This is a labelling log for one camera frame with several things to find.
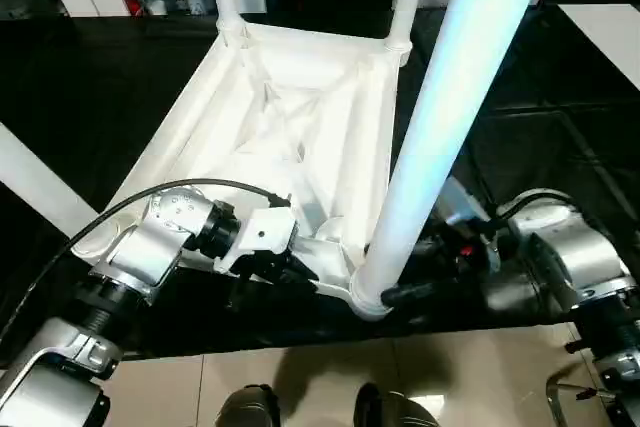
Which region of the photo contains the white plastic table top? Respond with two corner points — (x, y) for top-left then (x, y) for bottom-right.
(69, 21), (414, 323)

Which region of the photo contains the right robot leg dark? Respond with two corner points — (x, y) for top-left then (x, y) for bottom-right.
(354, 381), (442, 427)

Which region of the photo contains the robot leg dark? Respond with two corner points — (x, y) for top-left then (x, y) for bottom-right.
(354, 381), (442, 427)
(219, 384), (282, 427)

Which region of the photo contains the left robot leg dark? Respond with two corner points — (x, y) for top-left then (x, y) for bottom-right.
(219, 384), (282, 427)

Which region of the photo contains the curved metal floor stand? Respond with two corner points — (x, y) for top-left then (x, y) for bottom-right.
(544, 366), (617, 427)

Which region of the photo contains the black work mat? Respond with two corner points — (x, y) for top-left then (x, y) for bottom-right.
(0, 4), (640, 363)

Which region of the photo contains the white flat board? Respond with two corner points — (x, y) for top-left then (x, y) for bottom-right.
(557, 3), (640, 94)

